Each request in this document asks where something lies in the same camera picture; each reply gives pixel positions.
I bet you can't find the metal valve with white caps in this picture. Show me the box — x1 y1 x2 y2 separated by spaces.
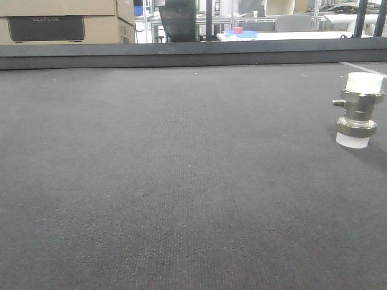
333 72 385 149

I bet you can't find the pink box on tray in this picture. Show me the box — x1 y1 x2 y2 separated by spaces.
233 27 243 34

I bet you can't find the upper cardboard box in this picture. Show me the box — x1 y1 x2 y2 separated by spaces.
1 0 134 24

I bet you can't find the blue tray on table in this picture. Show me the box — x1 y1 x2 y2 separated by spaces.
224 30 258 39

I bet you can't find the black office chair back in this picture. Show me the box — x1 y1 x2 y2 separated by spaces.
159 0 197 42

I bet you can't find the white table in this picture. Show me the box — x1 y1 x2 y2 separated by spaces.
216 31 353 42

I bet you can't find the black vertical pole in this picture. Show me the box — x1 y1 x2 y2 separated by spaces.
206 0 212 42

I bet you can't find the dark conveyor side rail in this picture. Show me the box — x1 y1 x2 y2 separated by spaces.
1 37 386 70

